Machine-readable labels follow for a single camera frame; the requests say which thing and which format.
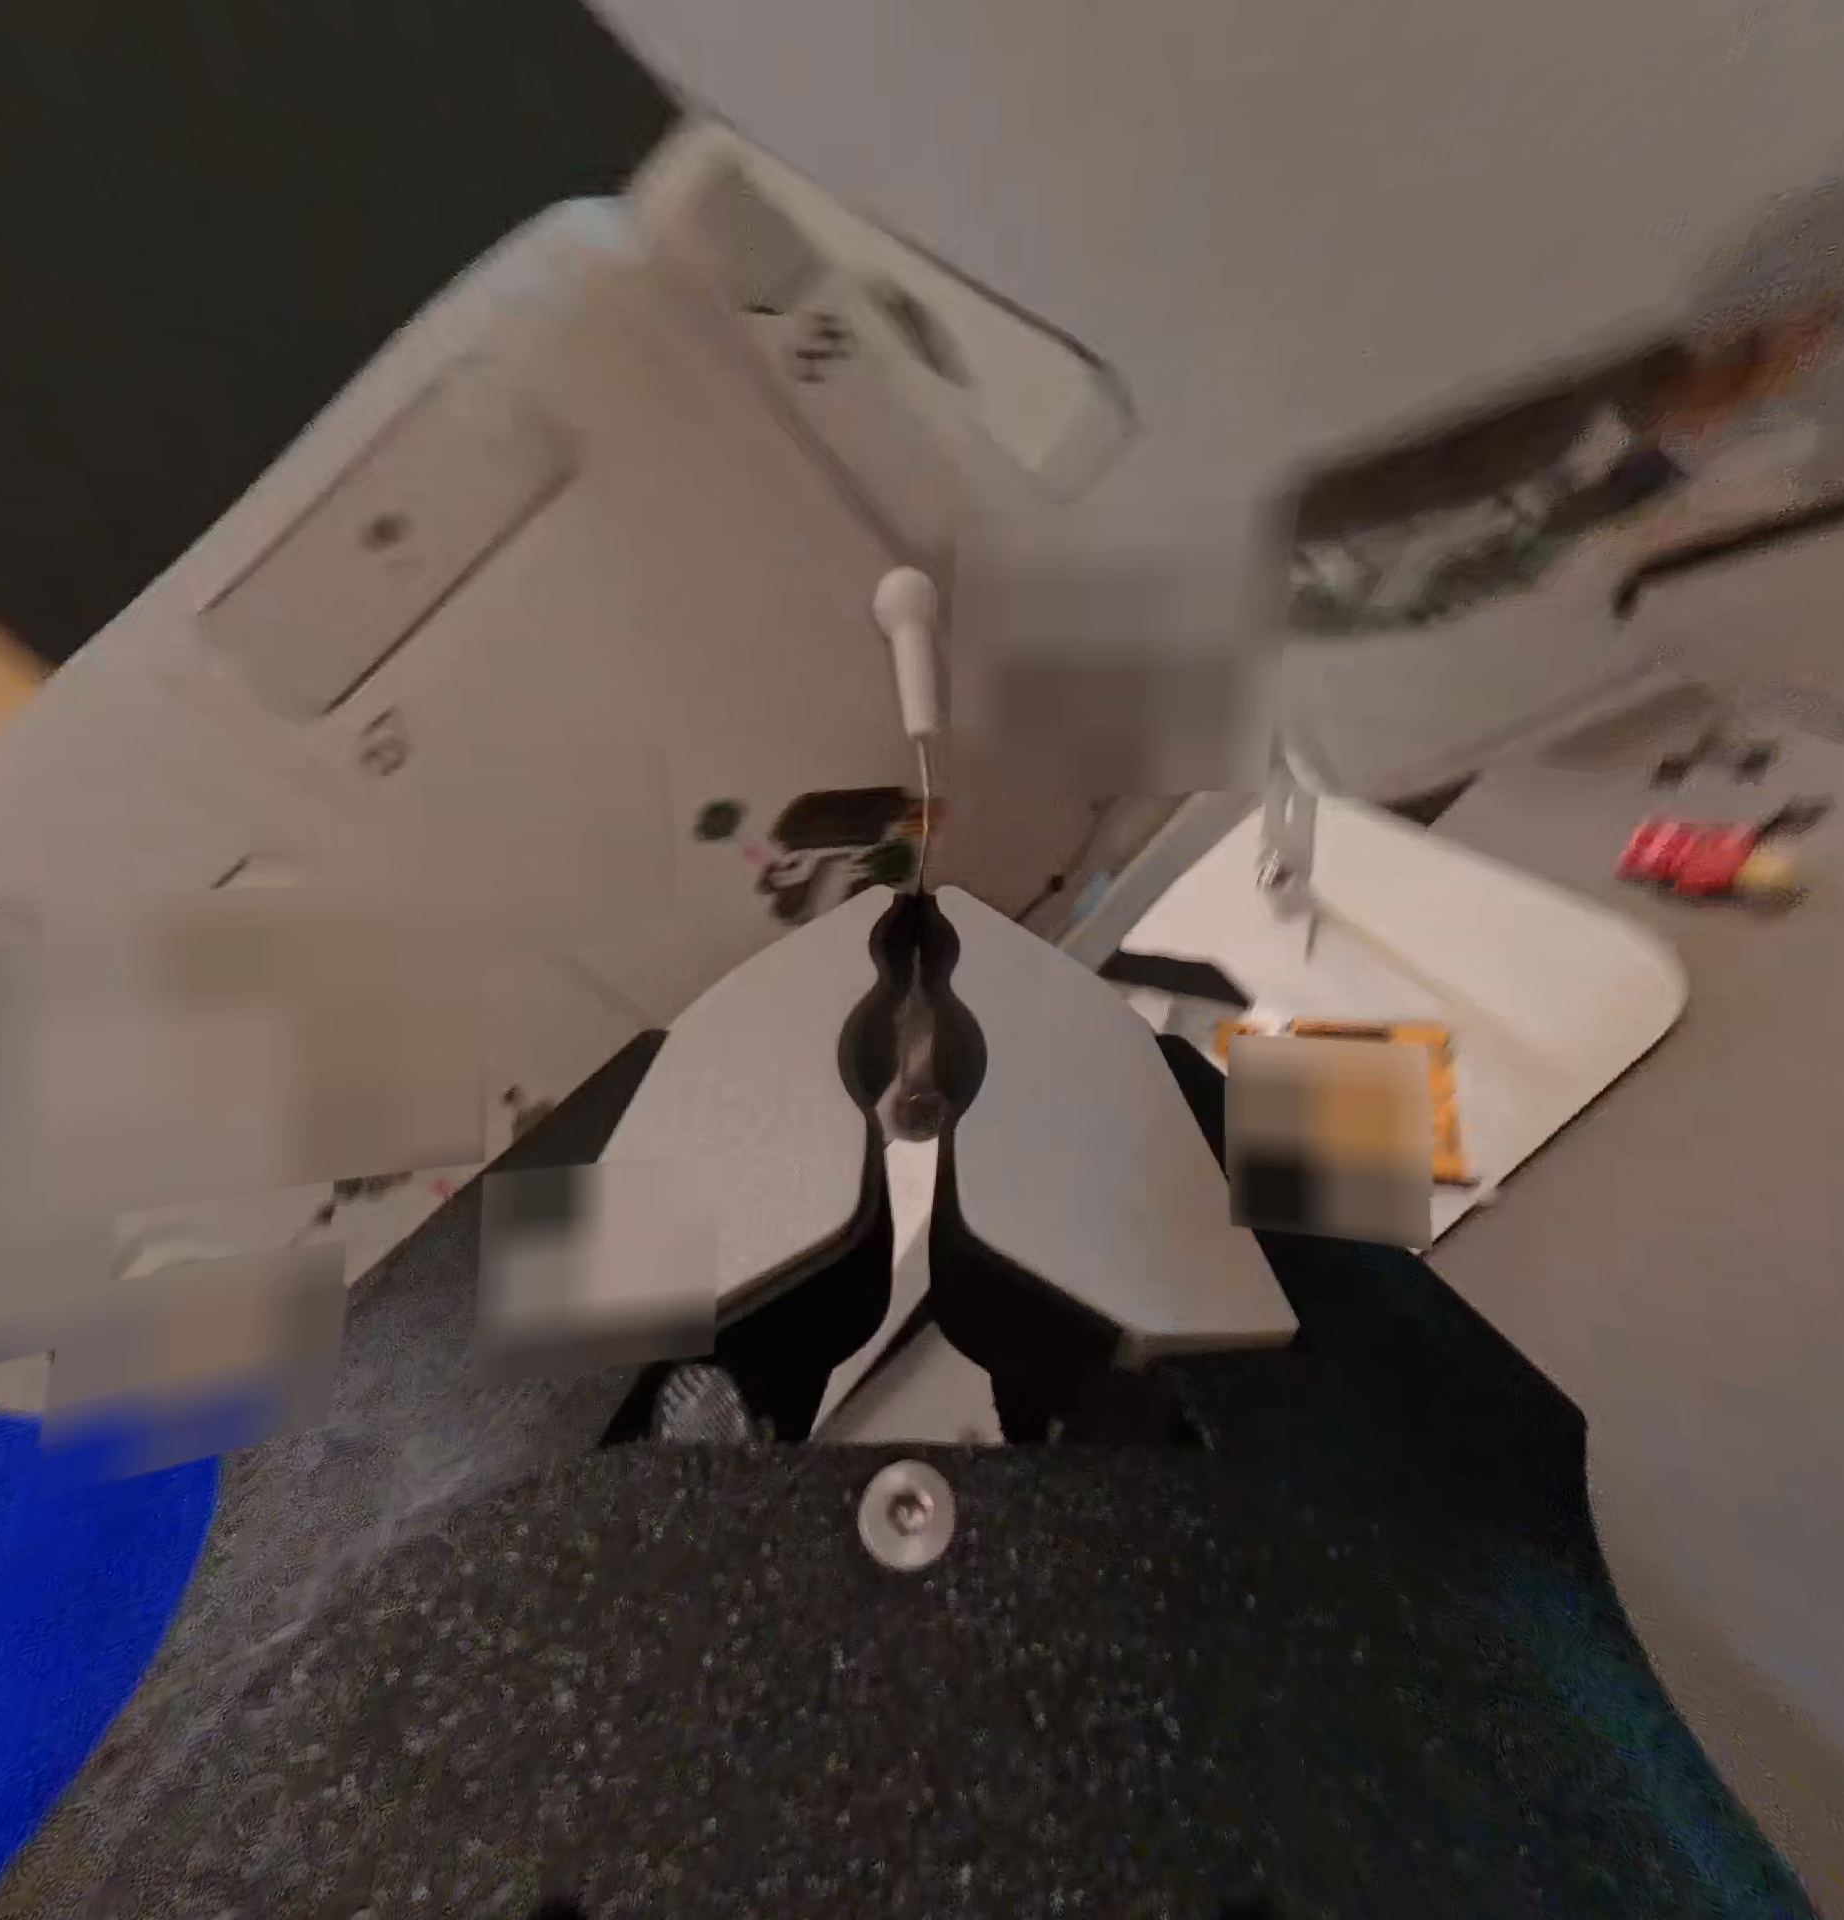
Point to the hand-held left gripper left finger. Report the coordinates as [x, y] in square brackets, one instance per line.
[743, 1080]

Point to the orange printed packet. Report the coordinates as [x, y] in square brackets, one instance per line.
[1446, 1110]

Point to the partly built lego car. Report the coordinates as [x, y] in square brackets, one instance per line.
[1689, 855]

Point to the white page holder clip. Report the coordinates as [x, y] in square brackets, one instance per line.
[911, 630]

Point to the lego instruction booklet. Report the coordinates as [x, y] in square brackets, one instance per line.
[562, 751]

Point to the blue plastic bin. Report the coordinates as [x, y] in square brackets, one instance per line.
[67, 1621]

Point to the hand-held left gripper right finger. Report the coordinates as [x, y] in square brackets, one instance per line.
[1102, 1171]

